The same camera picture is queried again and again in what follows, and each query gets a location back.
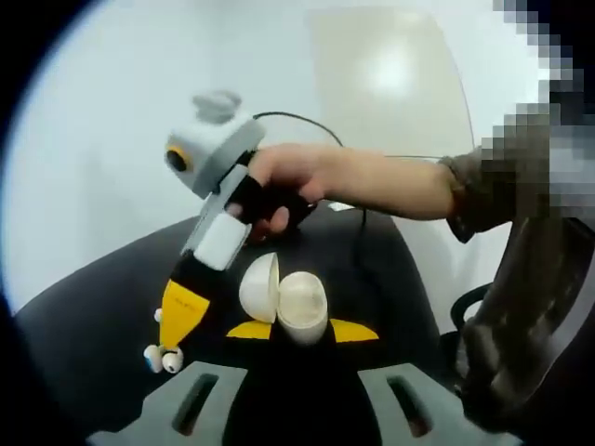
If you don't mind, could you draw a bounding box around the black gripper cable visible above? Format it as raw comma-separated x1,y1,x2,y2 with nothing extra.
253,110,451,280

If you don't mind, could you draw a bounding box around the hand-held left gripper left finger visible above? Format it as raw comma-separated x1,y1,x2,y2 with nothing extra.
86,321,301,446

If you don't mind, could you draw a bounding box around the person's right hand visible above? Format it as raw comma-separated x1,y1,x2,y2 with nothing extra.
227,142,341,245

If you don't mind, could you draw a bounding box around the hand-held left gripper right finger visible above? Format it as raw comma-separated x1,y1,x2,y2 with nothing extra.
299,319,469,446

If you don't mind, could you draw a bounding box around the beige wall panel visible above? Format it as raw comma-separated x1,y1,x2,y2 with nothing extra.
304,10,476,160

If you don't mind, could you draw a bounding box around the white oval charging case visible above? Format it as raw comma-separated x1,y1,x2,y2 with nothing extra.
238,253,331,348

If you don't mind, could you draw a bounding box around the black office chair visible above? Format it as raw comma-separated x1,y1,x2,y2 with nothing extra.
449,280,495,329

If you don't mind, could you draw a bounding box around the black table mat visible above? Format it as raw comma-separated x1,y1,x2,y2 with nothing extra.
13,213,442,446

